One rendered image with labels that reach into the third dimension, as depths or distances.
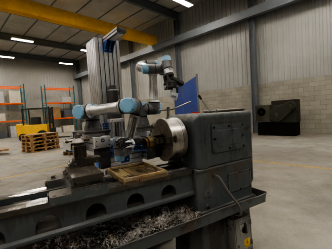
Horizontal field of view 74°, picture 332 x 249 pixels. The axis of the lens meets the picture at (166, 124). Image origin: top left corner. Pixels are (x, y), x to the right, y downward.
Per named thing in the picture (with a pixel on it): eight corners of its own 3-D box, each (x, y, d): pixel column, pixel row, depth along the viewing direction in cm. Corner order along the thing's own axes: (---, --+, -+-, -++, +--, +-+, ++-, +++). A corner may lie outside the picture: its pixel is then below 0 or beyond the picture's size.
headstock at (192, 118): (216, 150, 223) (213, 111, 221) (256, 157, 182) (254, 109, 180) (164, 160, 194) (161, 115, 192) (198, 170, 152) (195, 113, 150)
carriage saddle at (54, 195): (92, 174, 161) (91, 166, 161) (110, 191, 121) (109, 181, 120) (45, 183, 146) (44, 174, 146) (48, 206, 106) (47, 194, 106)
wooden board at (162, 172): (145, 166, 176) (144, 161, 176) (167, 176, 145) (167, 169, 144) (106, 173, 161) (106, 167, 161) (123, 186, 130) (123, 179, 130)
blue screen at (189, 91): (168, 139, 1061) (165, 90, 1048) (185, 138, 1070) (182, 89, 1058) (188, 154, 652) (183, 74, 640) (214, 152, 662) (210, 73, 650)
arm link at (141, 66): (132, 59, 218) (143, 62, 174) (143, 59, 222) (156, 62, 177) (132, 71, 222) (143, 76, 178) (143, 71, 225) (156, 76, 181)
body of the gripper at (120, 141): (121, 150, 152) (115, 148, 163) (133, 148, 156) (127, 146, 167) (120, 139, 152) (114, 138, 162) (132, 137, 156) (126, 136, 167)
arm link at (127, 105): (82, 119, 189) (142, 112, 174) (70, 120, 174) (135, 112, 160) (80, 105, 188) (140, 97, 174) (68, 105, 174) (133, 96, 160)
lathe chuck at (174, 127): (161, 152, 184) (162, 114, 177) (183, 165, 157) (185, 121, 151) (151, 153, 179) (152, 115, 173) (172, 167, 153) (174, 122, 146)
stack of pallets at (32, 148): (50, 147, 1044) (48, 132, 1041) (61, 147, 997) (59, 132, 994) (20, 152, 939) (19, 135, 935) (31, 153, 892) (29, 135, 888)
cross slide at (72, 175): (88, 166, 159) (88, 160, 159) (104, 180, 122) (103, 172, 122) (63, 171, 151) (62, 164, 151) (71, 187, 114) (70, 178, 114)
